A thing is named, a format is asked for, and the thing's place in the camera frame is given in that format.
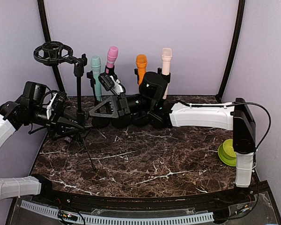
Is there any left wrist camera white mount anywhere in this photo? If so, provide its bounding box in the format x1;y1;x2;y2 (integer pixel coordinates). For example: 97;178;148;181
46;91;67;120

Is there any green bowl on saucer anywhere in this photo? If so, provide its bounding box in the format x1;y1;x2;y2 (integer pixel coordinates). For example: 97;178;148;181
218;139;237;167

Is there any black stand under orange microphone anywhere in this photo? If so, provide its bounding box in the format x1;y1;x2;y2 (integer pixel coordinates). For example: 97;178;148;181
131;68;151;127

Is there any glitter microphone with silver grille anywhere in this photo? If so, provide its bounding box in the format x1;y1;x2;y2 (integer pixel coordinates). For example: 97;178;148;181
64;137;73;143

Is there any white slotted cable duct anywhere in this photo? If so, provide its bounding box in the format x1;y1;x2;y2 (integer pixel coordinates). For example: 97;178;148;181
20;200;214;225

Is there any orange microphone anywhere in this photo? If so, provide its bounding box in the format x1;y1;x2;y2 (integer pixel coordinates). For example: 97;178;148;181
136;54;148;85

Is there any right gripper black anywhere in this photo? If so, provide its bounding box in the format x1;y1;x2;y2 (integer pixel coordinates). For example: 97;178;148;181
88;91;155;121

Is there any black stand under mint microphone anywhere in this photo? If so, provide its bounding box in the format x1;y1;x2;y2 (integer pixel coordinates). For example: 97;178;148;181
87;70;110;128

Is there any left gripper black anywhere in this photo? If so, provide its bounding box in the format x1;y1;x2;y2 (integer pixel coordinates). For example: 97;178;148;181
30;103;85;139

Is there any black front rail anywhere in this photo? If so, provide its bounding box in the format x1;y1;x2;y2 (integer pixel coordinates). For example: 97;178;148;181
14;182;270;213

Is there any black tripod stand with shock mount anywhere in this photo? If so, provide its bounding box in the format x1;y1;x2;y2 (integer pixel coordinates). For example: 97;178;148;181
30;41;91;159

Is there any black corner post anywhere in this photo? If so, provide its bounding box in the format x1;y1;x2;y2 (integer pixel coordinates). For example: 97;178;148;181
215;0;245;102
37;0;66;92

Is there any left black corner post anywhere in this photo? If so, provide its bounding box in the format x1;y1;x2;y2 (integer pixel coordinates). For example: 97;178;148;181
37;0;66;92

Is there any cream white microphone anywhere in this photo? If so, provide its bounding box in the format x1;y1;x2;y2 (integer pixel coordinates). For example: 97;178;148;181
161;47;172;99

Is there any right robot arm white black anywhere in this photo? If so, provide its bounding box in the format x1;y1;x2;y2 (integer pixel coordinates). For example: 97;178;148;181
89;72;259;203

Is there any pink microphone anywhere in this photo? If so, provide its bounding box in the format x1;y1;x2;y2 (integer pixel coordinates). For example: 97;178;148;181
106;46;118;69

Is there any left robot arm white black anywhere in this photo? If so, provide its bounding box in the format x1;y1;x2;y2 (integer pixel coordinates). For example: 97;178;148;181
0;82;85;204

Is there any black stand under cream microphone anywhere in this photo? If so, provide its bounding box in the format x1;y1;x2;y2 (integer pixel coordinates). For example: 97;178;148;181
150;67;171;128

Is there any mint green microphone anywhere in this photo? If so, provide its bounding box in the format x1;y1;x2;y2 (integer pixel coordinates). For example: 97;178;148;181
91;55;102;101

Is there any black stand under pink microphone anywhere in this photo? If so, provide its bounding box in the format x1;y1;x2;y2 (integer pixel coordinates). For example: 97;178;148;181
105;66;131;128

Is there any right black corner post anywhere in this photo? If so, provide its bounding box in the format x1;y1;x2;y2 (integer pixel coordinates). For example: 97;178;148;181
215;0;245;102

